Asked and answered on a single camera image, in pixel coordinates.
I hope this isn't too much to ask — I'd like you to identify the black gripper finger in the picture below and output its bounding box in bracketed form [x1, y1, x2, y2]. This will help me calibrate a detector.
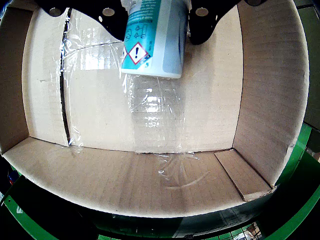
[33, 0, 126, 43]
[186, 0, 266, 46]

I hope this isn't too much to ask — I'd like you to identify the white spray bottle teal label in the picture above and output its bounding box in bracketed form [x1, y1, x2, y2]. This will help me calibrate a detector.
[120, 0, 191, 80]

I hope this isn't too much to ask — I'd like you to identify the large shallow cardboard tray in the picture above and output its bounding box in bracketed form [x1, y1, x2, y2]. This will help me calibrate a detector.
[0, 0, 311, 218]

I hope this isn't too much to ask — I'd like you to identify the green metal shelf unit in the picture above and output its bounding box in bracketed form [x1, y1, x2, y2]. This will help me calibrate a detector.
[0, 122, 320, 240]

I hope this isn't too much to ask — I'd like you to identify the wire mesh grid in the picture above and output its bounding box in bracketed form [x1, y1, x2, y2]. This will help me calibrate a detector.
[97, 219, 263, 240]

